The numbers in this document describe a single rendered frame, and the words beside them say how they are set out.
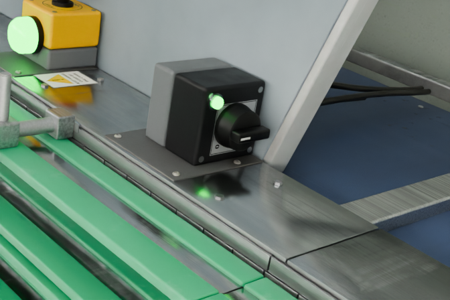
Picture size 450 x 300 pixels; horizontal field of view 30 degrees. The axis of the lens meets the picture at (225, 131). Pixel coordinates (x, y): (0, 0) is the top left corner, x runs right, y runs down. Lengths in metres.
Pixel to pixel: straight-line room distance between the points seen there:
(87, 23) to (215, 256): 0.43
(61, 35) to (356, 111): 0.39
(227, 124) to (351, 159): 0.21
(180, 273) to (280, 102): 0.24
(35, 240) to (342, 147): 0.37
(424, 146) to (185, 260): 0.44
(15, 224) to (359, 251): 0.35
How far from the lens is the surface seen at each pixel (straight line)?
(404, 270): 0.70
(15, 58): 1.05
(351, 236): 0.73
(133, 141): 0.83
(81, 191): 0.77
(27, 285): 0.95
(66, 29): 1.01
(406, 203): 0.83
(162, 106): 0.82
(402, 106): 1.18
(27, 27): 1.01
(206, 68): 0.83
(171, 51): 0.94
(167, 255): 0.68
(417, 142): 1.05
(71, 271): 0.79
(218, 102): 0.77
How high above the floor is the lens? 1.34
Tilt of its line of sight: 42 degrees down
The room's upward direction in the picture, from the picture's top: 100 degrees counter-clockwise
